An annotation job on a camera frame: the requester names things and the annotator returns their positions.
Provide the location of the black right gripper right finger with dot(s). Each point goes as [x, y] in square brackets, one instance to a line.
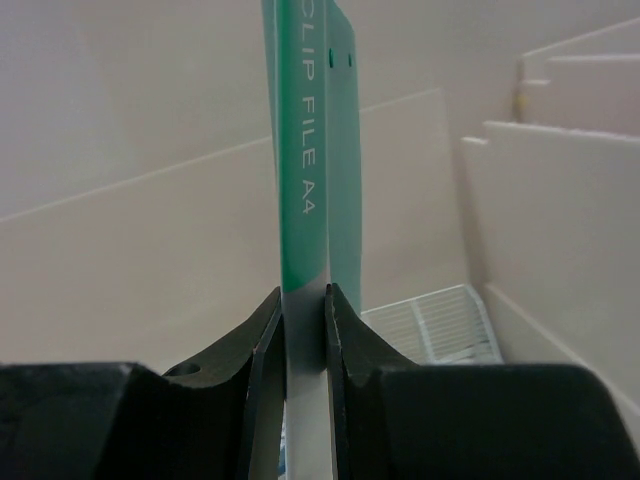
[394, 419]

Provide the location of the white wire desk organizer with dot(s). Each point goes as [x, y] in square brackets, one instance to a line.
[445, 327]

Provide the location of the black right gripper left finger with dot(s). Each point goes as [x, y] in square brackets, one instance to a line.
[215, 415]

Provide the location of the green clip file folder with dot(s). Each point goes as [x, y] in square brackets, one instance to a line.
[315, 119]

